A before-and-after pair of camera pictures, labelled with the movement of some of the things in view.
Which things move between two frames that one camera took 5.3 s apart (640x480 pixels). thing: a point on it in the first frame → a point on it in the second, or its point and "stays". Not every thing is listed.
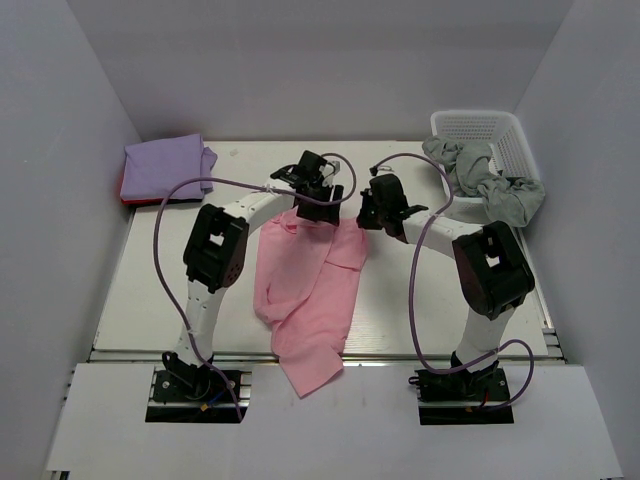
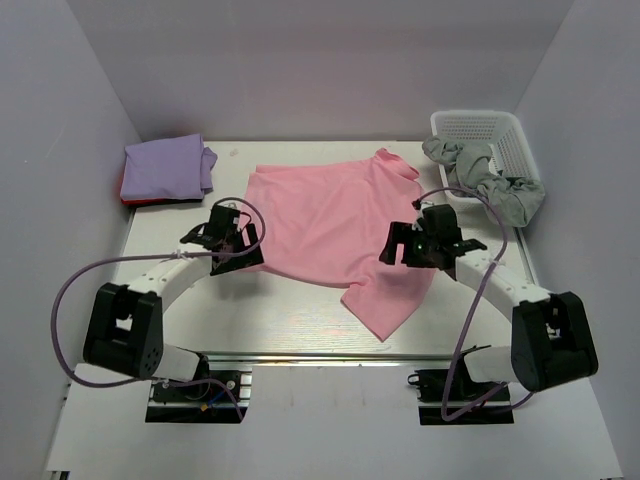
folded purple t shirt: (152, 168) stays
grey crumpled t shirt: (510, 201) stays
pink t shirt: (306, 279) → (318, 224)
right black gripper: (370, 216) → (407, 245)
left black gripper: (318, 209) → (232, 251)
